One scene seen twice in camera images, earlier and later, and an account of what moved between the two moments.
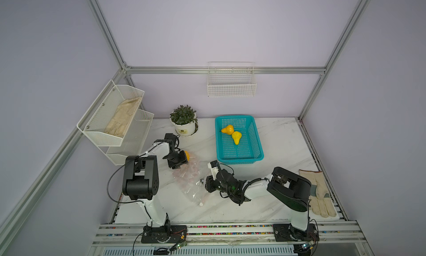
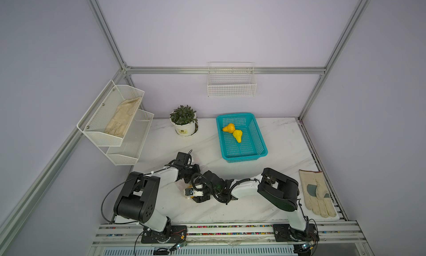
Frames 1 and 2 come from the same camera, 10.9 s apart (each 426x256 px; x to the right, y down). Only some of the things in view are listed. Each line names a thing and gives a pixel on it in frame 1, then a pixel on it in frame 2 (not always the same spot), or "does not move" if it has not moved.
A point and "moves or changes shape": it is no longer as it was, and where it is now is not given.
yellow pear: [236, 136] moves or changes shape
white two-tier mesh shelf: [115, 123] does not move
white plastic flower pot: [185, 129] does not move
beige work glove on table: [321, 201] does not move
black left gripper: [183, 160] to [194, 168]
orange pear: [229, 129] does not move
